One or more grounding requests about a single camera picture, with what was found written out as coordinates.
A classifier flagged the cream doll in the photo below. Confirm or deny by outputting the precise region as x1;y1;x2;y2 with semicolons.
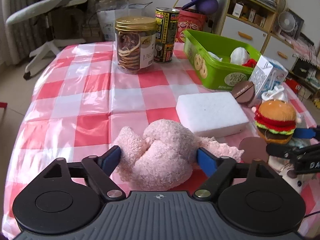
268;156;316;194

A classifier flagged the white foam sponge block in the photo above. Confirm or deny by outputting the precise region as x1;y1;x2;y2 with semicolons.
176;92;249;138

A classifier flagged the framed picture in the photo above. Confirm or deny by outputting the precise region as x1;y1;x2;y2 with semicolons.
287;9;304;40

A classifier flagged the black yellow tin can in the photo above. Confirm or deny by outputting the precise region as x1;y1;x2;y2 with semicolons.
154;7;180;63

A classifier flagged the wooden shelf cabinet with drawers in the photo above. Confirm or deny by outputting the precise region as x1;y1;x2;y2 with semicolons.
213;0;297;71

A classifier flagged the grey white office chair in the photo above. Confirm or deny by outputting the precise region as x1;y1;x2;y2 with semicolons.
5;0;88;80

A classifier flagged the cookie jar with gold lid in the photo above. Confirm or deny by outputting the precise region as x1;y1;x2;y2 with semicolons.
115;16;157;74

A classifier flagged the blue white milk carton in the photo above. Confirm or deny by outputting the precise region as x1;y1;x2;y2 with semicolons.
249;55;289;101

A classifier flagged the brown round labelled disc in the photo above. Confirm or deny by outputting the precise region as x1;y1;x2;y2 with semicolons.
231;81;255;104

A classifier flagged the red chips bucket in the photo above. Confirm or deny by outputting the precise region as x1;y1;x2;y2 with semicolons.
175;7;207;42

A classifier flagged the pink plush toy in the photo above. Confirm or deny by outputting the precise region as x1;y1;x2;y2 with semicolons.
114;119;244;191

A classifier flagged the white desk fan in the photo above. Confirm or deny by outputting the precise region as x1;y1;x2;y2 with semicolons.
278;11;296;33

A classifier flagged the plush hamburger toy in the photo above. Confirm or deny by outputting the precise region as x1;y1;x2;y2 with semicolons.
251;99;301;145

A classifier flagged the white paper bag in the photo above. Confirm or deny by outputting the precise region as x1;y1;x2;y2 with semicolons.
95;0;152;41

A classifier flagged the green plastic bin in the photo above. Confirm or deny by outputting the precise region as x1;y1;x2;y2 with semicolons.
183;29;261;90

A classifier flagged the Santa Claus plush toy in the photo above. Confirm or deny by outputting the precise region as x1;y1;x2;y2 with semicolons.
230;47;257;68

